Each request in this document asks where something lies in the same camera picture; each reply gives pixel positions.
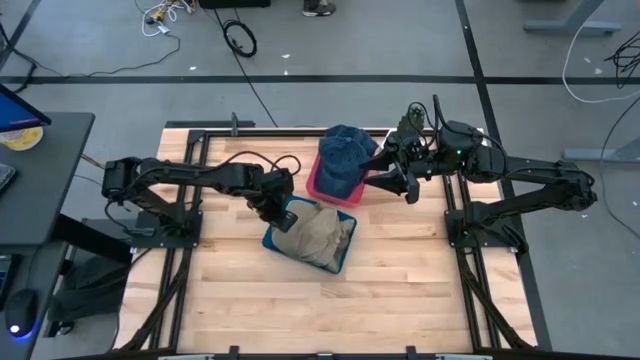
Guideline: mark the computer monitor blue screen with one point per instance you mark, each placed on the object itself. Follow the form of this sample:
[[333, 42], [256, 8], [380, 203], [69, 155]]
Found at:
[[15, 112]]

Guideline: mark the person's shoe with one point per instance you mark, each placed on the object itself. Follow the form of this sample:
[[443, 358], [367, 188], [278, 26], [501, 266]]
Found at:
[[319, 7]]

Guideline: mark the red tray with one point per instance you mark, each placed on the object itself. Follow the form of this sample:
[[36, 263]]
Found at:
[[350, 200]]

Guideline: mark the blue denim cap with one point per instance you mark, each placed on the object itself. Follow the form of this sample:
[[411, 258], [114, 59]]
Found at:
[[342, 170], [350, 131]]

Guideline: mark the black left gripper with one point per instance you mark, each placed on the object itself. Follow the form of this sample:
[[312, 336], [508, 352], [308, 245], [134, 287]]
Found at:
[[272, 192]]

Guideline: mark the blue tray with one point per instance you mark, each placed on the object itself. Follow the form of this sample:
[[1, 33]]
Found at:
[[269, 241]]

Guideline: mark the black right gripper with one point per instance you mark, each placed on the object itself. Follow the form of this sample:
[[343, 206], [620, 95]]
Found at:
[[412, 190]]

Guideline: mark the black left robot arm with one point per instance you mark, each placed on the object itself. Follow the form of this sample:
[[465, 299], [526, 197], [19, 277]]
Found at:
[[175, 172]]

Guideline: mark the grey keyboard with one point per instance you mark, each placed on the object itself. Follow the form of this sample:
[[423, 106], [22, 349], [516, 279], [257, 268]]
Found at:
[[5, 177]]

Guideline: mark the black office desk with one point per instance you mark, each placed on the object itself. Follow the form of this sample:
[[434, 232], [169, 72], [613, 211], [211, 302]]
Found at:
[[45, 190]]

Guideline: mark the green cactus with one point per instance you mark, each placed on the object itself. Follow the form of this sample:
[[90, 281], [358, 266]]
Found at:
[[414, 122]]

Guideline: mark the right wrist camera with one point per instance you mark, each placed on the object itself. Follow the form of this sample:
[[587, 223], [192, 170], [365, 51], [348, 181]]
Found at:
[[412, 150]]

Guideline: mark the yellow round disc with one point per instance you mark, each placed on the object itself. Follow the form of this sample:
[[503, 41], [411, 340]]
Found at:
[[22, 140]]

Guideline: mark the desk with grey legs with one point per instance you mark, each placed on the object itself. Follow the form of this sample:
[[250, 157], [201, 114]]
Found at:
[[570, 27]]

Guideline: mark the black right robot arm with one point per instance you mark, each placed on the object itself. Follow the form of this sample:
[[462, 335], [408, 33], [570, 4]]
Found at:
[[540, 172]]

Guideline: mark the black computer mouse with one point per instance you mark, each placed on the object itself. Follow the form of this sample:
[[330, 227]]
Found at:
[[21, 310]]

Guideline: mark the black box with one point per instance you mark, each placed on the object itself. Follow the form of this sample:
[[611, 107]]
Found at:
[[235, 3]]

